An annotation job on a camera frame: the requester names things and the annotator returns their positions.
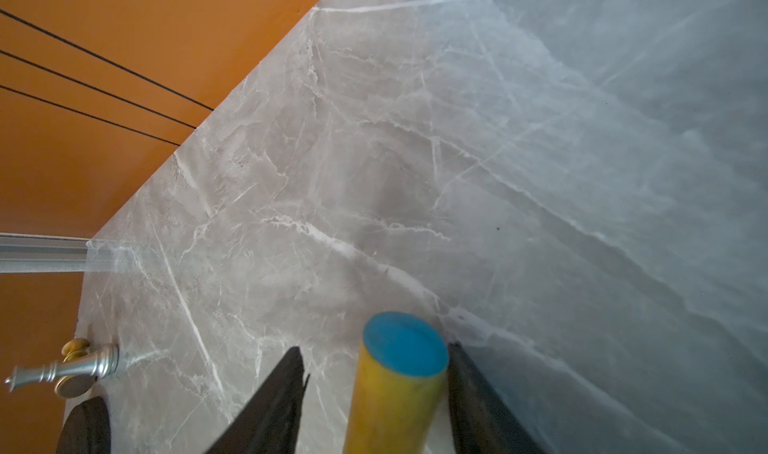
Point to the black microphone on stand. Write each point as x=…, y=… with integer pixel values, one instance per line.
x=87, y=429

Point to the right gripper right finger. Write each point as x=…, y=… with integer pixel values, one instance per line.
x=480, y=421

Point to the silver chess pawn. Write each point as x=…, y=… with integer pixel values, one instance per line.
x=101, y=363

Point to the brass chess pawn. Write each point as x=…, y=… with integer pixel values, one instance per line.
x=73, y=384

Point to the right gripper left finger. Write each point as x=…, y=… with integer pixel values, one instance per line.
x=270, y=421

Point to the green trowel yellow handle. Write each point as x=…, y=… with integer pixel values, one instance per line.
x=400, y=379

